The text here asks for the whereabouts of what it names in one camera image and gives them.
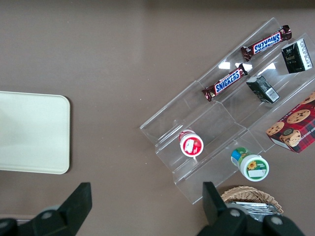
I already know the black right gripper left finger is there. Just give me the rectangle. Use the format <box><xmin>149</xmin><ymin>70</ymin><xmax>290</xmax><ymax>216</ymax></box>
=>
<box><xmin>0</xmin><ymin>182</ymin><xmax>93</xmax><ymax>236</ymax></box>

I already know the aluminium foil tray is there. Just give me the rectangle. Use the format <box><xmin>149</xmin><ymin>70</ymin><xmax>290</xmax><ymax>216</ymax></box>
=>
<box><xmin>225</xmin><ymin>201</ymin><xmax>281</xmax><ymax>217</ymax></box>

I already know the clear acrylic stepped riser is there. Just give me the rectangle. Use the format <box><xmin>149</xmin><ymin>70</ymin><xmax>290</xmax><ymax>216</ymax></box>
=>
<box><xmin>139</xmin><ymin>80</ymin><xmax>271</xmax><ymax>205</ymax></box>
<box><xmin>196</xmin><ymin>17</ymin><xmax>315</xmax><ymax>151</ymax></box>

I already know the red lid yogurt cup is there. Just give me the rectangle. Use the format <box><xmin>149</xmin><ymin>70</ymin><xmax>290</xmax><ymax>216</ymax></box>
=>
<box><xmin>179</xmin><ymin>129</ymin><xmax>204</xmax><ymax>157</ymax></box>

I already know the beige plastic tray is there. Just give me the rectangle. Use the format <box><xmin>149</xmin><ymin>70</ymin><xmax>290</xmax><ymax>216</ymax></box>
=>
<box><xmin>0</xmin><ymin>90</ymin><xmax>71</xmax><ymax>175</ymax></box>

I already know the red tartan cookie box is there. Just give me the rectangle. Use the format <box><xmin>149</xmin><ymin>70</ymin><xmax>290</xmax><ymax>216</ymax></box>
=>
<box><xmin>265</xmin><ymin>90</ymin><xmax>315</xmax><ymax>154</ymax></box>

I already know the green lid yogurt cup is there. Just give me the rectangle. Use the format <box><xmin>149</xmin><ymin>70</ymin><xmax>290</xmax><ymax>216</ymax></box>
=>
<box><xmin>230</xmin><ymin>147</ymin><xmax>270</xmax><ymax>182</ymax></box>

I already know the small black carton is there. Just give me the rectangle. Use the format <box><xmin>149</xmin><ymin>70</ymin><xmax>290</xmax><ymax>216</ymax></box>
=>
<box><xmin>281</xmin><ymin>39</ymin><xmax>313</xmax><ymax>74</ymax></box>
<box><xmin>246</xmin><ymin>75</ymin><xmax>281</xmax><ymax>103</ymax></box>

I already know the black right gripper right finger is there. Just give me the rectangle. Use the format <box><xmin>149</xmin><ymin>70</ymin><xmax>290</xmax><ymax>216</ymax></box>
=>
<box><xmin>196</xmin><ymin>181</ymin><xmax>308</xmax><ymax>236</ymax></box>

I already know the Snickers bar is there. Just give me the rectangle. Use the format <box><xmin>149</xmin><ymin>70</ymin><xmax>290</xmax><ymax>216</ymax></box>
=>
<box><xmin>240</xmin><ymin>24</ymin><xmax>292</xmax><ymax>62</ymax></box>
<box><xmin>201</xmin><ymin>63</ymin><xmax>253</xmax><ymax>102</ymax></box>

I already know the light wicker basket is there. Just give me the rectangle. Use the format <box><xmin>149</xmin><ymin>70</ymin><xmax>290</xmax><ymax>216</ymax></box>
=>
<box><xmin>220</xmin><ymin>186</ymin><xmax>284</xmax><ymax>217</ymax></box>

